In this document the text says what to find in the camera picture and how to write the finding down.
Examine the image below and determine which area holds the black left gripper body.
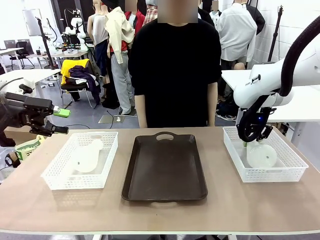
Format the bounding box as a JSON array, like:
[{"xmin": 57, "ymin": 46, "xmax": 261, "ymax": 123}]
[{"xmin": 5, "ymin": 92, "xmax": 49, "ymax": 129}]

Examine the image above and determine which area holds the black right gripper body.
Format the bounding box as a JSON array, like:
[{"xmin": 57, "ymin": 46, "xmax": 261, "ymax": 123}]
[{"xmin": 243, "ymin": 107, "xmax": 274, "ymax": 143}]

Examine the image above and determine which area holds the translucent white conical flask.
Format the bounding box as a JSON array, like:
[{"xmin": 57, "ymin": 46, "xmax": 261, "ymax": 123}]
[
  {"xmin": 70, "ymin": 139, "xmax": 105, "ymax": 174},
  {"xmin": 245, "ymin": 143, "xmax": 278, "ymax": 169}
]

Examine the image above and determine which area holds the person left forearm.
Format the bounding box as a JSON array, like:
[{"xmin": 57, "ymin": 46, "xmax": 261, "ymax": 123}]
[{"xmin": 206, "ymin": 81, "xmax": 218, "ymax": 127}]

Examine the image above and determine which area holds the person right forearm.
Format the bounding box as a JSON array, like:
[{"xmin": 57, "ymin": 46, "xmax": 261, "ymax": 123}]
[{"xmin": 134, "ymin": 93, "xmax": 149, "ymax": 129}]

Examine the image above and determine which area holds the brown cardboard box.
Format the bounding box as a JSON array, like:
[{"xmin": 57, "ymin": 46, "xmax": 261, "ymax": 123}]
[{"xmin": 3, "ymin": 124, "xmax": 33, "ymax": 146}]

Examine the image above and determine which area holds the green and white bag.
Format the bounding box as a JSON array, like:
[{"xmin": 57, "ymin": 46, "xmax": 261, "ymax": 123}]
[{"xmin": 14, "ymin": 134, "xmax": 46, "ymax": 162}]

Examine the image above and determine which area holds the white background desk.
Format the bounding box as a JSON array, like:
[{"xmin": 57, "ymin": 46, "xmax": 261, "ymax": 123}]
[{"xmin": 0, "ymin": 68, "xmax": 62, "ymax": 97}]

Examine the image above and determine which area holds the black tape roll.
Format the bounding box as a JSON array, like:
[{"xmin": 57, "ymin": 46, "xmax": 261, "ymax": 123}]
[{"xmin": 4, "ymin": 151, "xmax": 21, "ymax": 169}]

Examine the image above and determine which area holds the dark purple garment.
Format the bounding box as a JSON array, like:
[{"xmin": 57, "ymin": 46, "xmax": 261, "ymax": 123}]
[{"xmin": 68, "ymin": 65, "xmax": 102, "ymax": 106}]

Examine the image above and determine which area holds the yellow garment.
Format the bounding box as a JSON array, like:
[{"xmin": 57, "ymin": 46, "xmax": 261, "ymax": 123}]
[{"xmin": 60, "ymin": 58, "xmax": 90, "ymax": 86}]

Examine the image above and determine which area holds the white perforated plastic basket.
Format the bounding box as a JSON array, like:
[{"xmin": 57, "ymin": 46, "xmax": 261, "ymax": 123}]
[
  {"xmin": 222, "ymin": 126, "xmax": 310, "ymax": 184},
  {"xmin": 40, "ymin": 131, "xmax": 119, "ymax": 191}
]

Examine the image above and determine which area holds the grey mannequin floor plate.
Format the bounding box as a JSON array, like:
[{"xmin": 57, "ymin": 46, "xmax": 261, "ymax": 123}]
[{"xmin": 98, "ymin": 113, "xmax": 126, "ymax": 125}]

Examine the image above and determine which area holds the black office chair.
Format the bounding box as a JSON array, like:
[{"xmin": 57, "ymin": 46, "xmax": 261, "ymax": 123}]
[{"xmin": 9, "ymin": 41, "xmax": 35, "ymax": 70}]

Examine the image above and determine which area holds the tall black tripod stand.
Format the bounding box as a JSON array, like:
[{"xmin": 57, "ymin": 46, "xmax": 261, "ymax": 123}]
[{"xmin": 266, "ymin": 6, "xmax": 285, "ymax": 64}]

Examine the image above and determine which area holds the dark brown serving tray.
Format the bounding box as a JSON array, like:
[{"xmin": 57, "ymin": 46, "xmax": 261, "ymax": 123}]
[{"xmin": 121, "ymin": 131, "xmax": 209, "ymax": 203}]

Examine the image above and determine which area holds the mannequin with white tank top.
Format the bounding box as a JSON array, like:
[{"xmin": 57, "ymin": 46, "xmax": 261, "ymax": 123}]
[{"xmin": 86, "ymin": 0, "xmax": 111, "ymax": 86}]

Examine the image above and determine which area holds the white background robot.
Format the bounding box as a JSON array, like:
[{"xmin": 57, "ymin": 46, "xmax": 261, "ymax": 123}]
[{"xmin": 61, "ymin": 8, "xmax": 88, "ymax": 46}]

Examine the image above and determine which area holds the mannequin with white shirt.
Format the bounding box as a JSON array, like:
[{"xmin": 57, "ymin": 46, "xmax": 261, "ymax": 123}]
[{"xmin": 215, "ymin": 0, "xmax": 258, "ymax": 71}]

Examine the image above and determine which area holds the person torso black shirt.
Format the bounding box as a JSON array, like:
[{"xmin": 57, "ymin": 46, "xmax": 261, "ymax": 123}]
[{"xmin": 127, "ymin": 17, "xmax": 223, "ymax": 129}]

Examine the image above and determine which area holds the black hanging jacket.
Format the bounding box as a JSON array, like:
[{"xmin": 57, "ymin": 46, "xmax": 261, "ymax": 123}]
[{"xmin": 246, "ymin": 2, "xmax": 266, "ymax": 36}]

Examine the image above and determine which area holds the red jacket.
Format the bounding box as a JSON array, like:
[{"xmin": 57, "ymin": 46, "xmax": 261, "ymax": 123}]
[{"xmin": 109, "ymin": 11, "xmax": 146, "ymax": 54}]

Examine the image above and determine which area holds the plaid shirt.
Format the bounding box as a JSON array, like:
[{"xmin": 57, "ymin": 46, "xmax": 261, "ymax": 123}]
[{"xmin": 142, "ymin": 3, "xmax": 160, "ymax": 27}]

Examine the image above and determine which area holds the metal frame chair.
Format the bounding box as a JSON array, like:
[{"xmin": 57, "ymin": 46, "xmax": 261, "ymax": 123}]
[{"xmin": 60, "ymin": 82, "xmax": 101, "ymax": 110}]

